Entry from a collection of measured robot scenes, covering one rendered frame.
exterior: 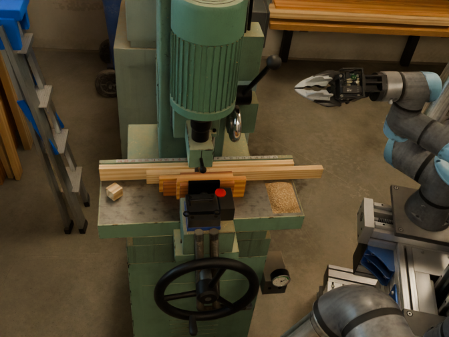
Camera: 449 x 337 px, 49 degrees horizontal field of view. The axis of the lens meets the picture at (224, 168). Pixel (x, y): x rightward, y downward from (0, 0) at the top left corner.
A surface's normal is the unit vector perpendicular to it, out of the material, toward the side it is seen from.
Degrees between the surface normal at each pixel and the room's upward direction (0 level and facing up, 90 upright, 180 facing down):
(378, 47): 90
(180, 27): 90
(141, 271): 90
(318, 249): 0
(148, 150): 0
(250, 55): 90
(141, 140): 0
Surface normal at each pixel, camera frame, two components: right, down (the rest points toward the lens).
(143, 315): 0.14, 0.69
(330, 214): 0.09, -0.72
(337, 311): -0.89, -0.19
